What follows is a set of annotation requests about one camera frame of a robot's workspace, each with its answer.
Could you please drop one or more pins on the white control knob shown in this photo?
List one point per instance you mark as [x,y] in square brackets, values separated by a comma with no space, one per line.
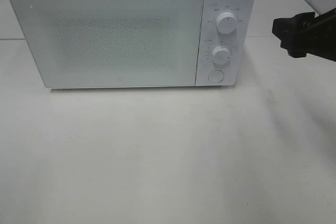
[220,55]
[226,22]

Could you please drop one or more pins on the white microwave door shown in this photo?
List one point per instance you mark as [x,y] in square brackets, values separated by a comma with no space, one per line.
[112,43]

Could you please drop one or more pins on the round white door button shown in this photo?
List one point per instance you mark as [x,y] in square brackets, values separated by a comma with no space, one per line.
[216,76]

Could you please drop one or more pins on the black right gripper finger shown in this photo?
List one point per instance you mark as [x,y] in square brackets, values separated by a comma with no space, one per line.
[306,33]

